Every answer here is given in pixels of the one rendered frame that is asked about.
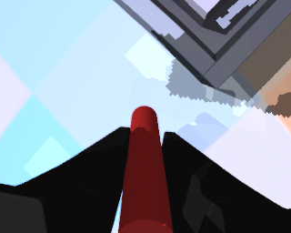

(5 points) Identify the red peg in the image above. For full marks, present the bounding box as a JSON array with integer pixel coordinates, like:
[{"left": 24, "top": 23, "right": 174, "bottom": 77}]
[{"left": 117, "top": 106, "right": 174, "bottom": 233}]

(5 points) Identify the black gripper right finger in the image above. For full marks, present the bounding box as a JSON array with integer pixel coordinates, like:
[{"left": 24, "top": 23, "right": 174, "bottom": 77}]
[{"left": 163, "top": 131, "right": 291, "bottom": 233}]

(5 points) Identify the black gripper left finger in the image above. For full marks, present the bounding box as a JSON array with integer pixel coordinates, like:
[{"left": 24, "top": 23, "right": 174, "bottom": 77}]
[{"left": 0, "top": 127, "right": 131, "bottom": 233}]

